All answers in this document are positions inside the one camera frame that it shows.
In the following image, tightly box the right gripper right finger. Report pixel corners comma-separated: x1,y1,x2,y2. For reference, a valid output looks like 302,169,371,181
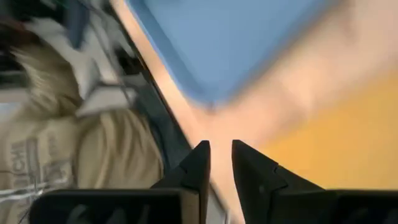
231,139,326,224

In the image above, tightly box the orange cloth napkin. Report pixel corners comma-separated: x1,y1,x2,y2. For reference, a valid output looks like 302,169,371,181
257,73,398,191

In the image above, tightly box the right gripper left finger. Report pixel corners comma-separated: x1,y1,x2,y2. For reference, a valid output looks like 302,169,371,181
150,139,211,224

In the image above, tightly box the black aluminium table frame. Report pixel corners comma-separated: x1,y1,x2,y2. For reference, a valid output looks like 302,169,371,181
102,0,195,175

